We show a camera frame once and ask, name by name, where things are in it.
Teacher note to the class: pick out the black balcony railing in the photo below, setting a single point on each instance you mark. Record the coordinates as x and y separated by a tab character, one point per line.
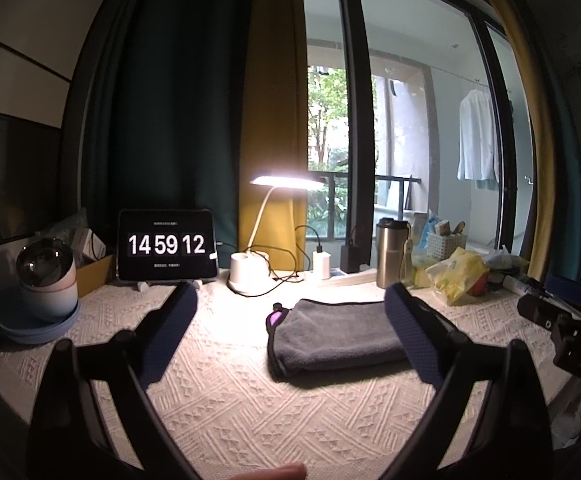
395	180

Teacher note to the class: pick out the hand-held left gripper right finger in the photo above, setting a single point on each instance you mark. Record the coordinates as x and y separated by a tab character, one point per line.
413	332

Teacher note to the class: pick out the steel tumbler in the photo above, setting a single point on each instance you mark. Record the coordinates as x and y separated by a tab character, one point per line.
390	255

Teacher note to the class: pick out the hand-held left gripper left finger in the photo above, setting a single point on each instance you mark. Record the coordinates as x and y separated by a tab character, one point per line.
170	330

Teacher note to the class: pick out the clear plastic bag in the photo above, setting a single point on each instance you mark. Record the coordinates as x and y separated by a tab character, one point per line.
506	259

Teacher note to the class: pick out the yellow curtain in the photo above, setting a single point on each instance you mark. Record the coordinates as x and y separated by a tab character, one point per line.
275	110
525	135

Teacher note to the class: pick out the white plastic basket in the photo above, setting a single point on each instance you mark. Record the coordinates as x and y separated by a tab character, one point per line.
445	249

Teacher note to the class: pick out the dark green curtain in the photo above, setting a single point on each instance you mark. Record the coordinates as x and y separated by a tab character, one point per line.
170	110
570	160

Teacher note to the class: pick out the white tube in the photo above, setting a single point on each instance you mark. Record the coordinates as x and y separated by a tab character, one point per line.
520	286

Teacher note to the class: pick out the yellow plastic bag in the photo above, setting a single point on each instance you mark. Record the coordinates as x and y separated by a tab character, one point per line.
458	272

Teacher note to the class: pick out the white cup with dome lid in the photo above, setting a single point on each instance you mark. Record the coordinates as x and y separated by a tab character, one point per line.
45	275

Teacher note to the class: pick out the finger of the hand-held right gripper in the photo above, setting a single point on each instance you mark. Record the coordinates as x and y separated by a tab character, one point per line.
565	287
535	307

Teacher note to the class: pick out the blue round tray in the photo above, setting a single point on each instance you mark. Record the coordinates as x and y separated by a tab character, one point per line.
25	332

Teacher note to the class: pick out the white power strip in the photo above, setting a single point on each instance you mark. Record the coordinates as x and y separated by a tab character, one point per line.
345	278

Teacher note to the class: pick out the white knitted tablecloth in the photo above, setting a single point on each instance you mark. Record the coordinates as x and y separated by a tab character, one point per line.
250	410

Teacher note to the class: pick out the white hanging shirt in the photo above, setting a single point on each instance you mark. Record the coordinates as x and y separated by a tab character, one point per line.
477	135

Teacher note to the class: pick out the black tablet with clock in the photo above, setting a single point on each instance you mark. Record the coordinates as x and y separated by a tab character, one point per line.
168	245

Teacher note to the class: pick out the person's left hand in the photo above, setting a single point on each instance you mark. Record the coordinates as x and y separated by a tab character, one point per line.
270	473

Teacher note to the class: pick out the cardboard box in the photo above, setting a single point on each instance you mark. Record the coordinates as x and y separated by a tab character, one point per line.
95	275

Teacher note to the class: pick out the grey towel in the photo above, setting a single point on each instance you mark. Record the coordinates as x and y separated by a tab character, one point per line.
335	340

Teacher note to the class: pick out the white desk lamp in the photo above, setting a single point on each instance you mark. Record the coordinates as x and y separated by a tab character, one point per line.
246	272

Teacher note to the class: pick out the white charger plug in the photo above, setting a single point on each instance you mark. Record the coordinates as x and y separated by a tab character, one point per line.
321	262

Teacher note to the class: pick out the black wall screen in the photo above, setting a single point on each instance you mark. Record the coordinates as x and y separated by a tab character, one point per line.
10	180

